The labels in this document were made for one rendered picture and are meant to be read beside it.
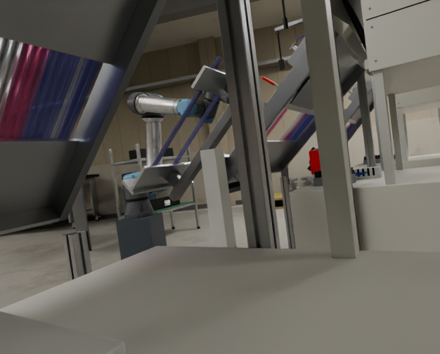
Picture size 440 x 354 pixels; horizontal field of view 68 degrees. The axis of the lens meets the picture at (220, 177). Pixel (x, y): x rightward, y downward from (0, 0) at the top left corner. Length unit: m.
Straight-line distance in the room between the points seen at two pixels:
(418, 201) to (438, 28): 0.53
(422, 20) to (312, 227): 0.76
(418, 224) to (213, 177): 0.68
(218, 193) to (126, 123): 5.85
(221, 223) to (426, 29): 0.87
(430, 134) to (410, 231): 5.29
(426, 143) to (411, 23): 5.27
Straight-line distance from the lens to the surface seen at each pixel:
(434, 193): 1.22
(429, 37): 1.25
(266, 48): 6.37
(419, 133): 6.43
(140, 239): 1.69
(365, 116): 1.94
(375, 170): 1.53
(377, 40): 1.26
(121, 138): 6.89
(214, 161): 1.08
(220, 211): 1.09
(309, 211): 1.28
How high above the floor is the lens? 0.75
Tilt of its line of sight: 2 degrees down
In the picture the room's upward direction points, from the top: 7 degrees counter-clockwise
